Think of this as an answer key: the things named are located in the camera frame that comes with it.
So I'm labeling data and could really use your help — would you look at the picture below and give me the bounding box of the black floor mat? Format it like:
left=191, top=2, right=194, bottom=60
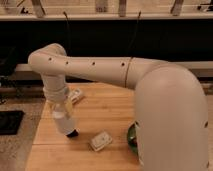
left=0, top=110, right=24, bottom=135

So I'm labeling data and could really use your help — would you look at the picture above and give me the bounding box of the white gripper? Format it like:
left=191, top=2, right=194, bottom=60
left=47, top=99, right=73, bottom=118

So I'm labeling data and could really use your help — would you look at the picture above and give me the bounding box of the small white box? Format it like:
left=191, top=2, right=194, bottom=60
left=89, top=131, right=112, bottom=151

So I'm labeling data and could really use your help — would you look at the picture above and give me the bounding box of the left black hanging cable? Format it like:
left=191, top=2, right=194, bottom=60
left=62, top=11, right=73, bottom=56

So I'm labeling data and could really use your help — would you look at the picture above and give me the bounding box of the black eraser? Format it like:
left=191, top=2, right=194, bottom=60
left=66, top=130, right=79, bottom=138

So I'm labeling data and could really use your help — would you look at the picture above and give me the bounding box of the white plastic bottle lying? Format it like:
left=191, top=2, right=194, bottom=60
left=68, top=89, right=84, bottom=104

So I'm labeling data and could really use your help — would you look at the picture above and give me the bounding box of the green round plate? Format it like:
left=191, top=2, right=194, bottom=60
left=127, top=124, right=138, bottom=154

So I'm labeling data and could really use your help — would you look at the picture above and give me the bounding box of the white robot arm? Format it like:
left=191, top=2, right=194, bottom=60
left=28, top=43, right=209, bottom=171

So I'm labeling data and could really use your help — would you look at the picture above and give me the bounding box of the right black hanging cable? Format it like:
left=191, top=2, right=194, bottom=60
left=126, top=10, right=142, bottom=58

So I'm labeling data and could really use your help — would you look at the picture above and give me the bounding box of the black hanging cable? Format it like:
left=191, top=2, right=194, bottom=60
left=62, top=11, right=73, bottom=56
left=126, top=10, right=142, bottom=58

